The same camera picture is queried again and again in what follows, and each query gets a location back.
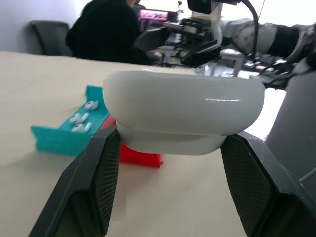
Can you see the white earbud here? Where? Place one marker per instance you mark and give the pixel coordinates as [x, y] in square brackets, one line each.
[91, 104]
[81, 127]
[78, 118]

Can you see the white earbud case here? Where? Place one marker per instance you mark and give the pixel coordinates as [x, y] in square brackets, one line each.
[182, 108]

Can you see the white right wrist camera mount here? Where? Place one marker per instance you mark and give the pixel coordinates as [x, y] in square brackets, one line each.
[217, 23]

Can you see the red plastic bin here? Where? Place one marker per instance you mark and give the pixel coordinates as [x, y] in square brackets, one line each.
[138, 158]

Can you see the person in black clothes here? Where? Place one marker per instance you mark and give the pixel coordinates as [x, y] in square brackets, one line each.
[103, 32]

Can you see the black office chair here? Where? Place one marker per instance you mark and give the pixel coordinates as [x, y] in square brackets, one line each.
[50, 37]

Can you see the teal plastic bin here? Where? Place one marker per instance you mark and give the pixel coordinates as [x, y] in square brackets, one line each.
[61, 142]

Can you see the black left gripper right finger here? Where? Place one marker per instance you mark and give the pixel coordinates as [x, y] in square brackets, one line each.
[259, 187]

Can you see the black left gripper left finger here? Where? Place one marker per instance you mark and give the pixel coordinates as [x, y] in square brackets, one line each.
[84, 187]

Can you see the silver robot body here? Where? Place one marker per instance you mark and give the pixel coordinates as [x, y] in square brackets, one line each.
[293, 128]

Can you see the monitor with pink screen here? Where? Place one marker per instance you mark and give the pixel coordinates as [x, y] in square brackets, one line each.
[153, 15]

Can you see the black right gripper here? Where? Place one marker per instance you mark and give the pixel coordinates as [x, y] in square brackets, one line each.
[195, 27]

